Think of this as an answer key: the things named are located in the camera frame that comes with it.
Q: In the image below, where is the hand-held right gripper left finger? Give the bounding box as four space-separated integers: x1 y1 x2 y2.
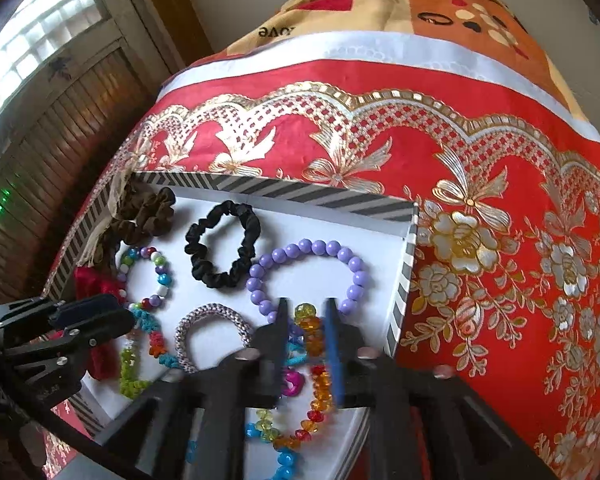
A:
95 299 291 480

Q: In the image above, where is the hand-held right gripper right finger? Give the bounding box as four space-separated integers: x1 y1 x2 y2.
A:
325 299 556 480

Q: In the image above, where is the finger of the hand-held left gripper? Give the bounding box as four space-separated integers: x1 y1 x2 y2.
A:
4 310 137 377
0 294 122 333

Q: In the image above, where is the red scrunchie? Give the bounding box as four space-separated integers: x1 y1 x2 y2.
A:
72 266 128 383

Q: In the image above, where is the orange crystal bead bracelet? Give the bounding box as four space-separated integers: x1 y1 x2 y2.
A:
245 302 336 453

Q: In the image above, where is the colourful heart bead bracelet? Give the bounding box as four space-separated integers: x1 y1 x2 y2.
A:
280 330 311 401

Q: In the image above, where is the multicolour round bead bracelet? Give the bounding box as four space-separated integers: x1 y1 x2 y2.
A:
116 246 175 311

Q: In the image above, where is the pink white woven bracelet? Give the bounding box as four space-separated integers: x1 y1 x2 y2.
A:
174 304 261 375

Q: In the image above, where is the purple bead bracelet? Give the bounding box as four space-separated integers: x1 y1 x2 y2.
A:
246 238 368 326

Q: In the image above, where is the brown scrunchie with cream ribbon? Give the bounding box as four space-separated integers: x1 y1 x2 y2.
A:
75 172 177 268

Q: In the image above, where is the striped cardboard box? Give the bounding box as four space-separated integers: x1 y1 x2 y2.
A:
42 170 421 480

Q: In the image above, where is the black scrunchie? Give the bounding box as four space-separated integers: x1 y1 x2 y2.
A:
184 200 256 290

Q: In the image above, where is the red floral tablecloth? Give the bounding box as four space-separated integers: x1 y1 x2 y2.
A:
40 30 600 480

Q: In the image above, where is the wooden louvred shutter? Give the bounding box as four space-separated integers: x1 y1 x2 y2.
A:
0 35 181 306

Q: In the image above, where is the window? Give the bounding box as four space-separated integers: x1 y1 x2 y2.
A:
0 0 116 136

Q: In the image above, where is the printed blanket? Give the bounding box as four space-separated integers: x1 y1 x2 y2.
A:
225 0 596 126

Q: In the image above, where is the black cable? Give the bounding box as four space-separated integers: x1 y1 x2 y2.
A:
0 395 151 480

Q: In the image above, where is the blue crystal bead bracelet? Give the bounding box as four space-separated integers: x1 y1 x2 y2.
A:
185 420 301 480

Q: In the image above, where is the brown wooden post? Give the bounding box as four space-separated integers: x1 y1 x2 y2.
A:
170 0 216 56

